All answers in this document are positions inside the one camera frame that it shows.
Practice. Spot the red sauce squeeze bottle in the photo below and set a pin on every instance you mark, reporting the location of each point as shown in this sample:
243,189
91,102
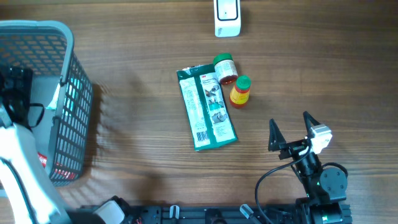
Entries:
239,94

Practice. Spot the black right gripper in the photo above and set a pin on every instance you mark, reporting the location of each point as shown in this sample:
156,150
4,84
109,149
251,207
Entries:
276,141

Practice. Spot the red candy bar wrapper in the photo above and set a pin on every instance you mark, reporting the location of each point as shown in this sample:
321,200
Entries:
43,159

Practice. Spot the green sponge package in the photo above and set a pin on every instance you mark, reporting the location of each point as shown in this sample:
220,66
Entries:
206,109

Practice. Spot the green lid jar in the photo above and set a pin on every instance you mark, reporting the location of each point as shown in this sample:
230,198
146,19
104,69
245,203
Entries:
225,68

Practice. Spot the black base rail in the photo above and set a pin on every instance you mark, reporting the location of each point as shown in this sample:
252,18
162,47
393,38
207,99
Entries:
224,214

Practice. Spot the grey plastic shopping basket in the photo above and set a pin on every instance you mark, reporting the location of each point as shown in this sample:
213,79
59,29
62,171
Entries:
61,94

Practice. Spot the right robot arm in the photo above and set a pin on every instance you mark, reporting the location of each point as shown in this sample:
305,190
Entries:
324,184

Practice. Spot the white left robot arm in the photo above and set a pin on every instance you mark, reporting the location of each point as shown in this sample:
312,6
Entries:
32,196

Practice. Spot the white barcode scanner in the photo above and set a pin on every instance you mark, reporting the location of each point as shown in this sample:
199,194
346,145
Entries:
227,16

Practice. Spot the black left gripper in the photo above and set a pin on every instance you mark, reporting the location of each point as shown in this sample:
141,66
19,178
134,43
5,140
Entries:
25,83

